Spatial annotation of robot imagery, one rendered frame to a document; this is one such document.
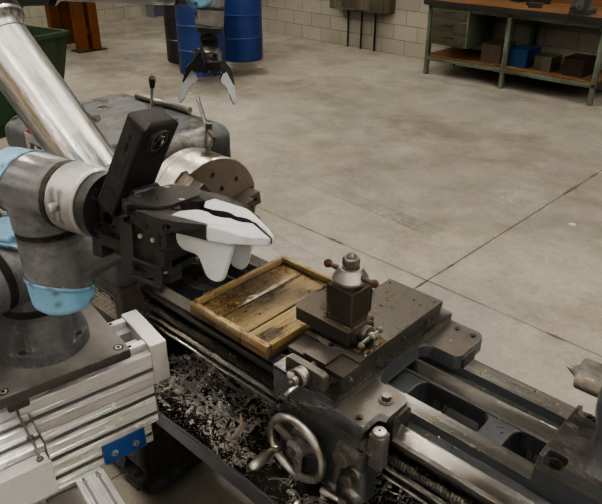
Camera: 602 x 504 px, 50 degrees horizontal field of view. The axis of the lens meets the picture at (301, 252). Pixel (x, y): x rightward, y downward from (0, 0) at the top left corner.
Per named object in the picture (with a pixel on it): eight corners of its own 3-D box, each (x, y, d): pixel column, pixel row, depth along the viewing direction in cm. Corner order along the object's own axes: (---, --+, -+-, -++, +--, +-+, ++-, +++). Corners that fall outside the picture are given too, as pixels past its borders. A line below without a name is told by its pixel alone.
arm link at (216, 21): (226, 11, 164) (194, 9, 162) (225, 30, 166) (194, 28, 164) (221, 10, 171) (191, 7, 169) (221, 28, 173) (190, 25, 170)
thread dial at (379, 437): (364, 464, 136) (366, 429, 131) (374, 455, 138) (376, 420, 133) (378, 473, 134) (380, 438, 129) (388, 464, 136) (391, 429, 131)
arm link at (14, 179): (42, 200, 79) (28, 134, 75) (106, 220, 74) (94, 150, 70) (-15, 224, 73) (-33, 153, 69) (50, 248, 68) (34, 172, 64)
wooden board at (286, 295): (190, 313, 173) (188, 301, 171) (283, 265, 196) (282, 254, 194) (267, 361, 155) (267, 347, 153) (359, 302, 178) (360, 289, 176)
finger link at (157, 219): (228, 233, 59) (158, 212, 63) (228, 215, 58) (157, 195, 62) (195, 248, 55) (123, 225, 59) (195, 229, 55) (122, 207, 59)
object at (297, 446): (260, 467, 156) (257, 392, 145) (289, 444, 162) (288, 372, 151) (345, 531, 140) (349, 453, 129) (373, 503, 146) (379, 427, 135)
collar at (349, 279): (324, 279, 139) (325, 267, 138) (347, 266, 144) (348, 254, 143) (353, 292, 134) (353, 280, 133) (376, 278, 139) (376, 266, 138)
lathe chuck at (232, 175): (149, 266, 180) (150, 156, 167) (233, 242, 202) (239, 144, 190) (169, 277, 174) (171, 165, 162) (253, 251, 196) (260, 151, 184)
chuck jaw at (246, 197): (215, 197, 181) (246, 180, 188) (218, 212, 184) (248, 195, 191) (242, 208, 175) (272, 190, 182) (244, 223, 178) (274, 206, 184)
